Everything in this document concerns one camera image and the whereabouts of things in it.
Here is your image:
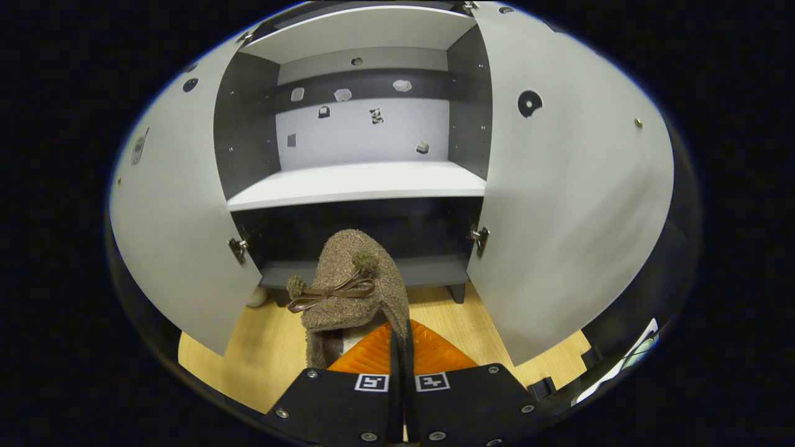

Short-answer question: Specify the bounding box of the black backdrop cloth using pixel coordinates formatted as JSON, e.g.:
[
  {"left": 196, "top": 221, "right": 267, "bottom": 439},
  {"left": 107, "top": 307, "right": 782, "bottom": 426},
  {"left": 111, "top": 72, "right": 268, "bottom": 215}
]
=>
[{"left": 106, "top": 118, "right": 704, "bottom": 386}]

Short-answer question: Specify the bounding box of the white shoe cabinet door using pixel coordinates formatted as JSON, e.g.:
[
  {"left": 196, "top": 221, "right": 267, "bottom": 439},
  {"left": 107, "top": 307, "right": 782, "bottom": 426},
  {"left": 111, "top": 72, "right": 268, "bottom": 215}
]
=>
[
  {"left": 466, "top": 0, "right": 676, "bottom": 367},
  {"left": 109, "top": 31, "right": 265, "bottom": 358}
]

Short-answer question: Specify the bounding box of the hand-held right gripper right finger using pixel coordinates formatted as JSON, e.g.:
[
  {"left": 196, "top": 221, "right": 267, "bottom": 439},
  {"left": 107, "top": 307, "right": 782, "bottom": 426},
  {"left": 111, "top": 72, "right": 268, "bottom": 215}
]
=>
[{"left": 404, "top": 319, "right": 538, "bottom": 446}]

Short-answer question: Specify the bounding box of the brown fuzzy shoe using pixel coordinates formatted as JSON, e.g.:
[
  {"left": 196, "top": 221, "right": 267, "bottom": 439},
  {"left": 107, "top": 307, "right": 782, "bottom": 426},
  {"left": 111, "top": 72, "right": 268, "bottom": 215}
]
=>
[{"left": 287, "top": 228, "right": 411, "bottom": 370}]

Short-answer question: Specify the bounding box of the white cabinet shelf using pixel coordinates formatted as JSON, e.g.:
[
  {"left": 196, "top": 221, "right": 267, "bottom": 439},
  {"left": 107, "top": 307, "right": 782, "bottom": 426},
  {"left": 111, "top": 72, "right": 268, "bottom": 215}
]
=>
[
  {"left": 239, "top": 5, "right": 478, "bottom": 65},
  {"left": 227, "top": 160, "right": 486, "bottom": 212}
]

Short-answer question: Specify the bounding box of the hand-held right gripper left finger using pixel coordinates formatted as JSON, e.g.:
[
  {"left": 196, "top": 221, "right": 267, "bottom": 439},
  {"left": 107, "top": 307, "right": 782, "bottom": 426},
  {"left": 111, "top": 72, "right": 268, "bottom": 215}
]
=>
[{"left": 263, "top": 328, "right": 402, "bottom": 446}]

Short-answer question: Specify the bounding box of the white printed sheet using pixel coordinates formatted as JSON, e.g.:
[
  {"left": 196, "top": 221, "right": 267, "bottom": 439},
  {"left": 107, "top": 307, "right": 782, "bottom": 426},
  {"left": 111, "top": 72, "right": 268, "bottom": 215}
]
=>
[{"left": 571, "top": 318, "right": 660, "bottom": 405}]

